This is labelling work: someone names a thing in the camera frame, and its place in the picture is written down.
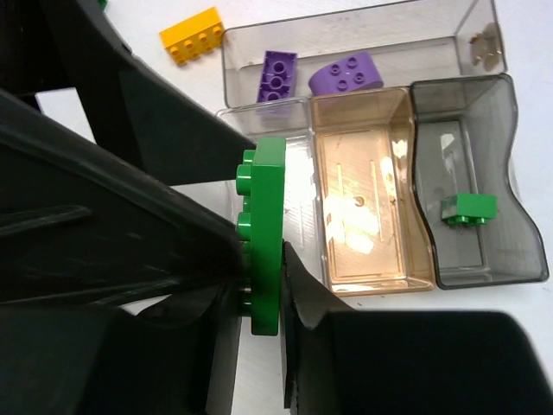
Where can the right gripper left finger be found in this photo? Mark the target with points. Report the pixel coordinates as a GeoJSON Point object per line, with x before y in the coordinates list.
{"type": "Point", "coordinates": [119, 295]}

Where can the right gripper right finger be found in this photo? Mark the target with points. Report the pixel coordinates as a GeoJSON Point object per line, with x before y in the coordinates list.
{"type": "Point", "coordinates": [339, 360]}

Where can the dark smoky plastic container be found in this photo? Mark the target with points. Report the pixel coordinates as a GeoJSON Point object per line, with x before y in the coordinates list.
{"type": "Point", "coordinates": [465, 129]}

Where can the yellow lego brick right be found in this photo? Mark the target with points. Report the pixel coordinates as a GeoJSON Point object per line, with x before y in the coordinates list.
{"type": "Point", "coordinates": [190, 39]}

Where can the small green lego brick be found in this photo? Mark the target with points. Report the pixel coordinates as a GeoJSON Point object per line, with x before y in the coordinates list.
{"type": "Point", "coordinates": [469, 209]}

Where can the purple rounded lego brick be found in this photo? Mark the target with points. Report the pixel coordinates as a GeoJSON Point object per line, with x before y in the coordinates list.
{"type": "Point", "coordinates": [356, 72]}

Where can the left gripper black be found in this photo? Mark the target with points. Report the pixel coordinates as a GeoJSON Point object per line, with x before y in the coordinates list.
{"type": "Point", "coordinates": [133, 113]}

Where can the clear grey long container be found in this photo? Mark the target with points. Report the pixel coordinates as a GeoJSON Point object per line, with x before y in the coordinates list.
{"type": "Point", "coordinates": [392, 44]}

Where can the clear plastic container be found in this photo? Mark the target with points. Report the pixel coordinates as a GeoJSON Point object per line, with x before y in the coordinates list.
{"type": "Point", "coordinates": [287, 118]}

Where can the amber plastic container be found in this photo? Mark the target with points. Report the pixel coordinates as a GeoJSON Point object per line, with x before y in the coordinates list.
{"type": "Point", "coordinates": [377, 240]}

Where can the green lego plate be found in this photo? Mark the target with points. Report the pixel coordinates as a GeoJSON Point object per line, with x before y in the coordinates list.
{"type": "Point", "coordinates": [260, 181]}

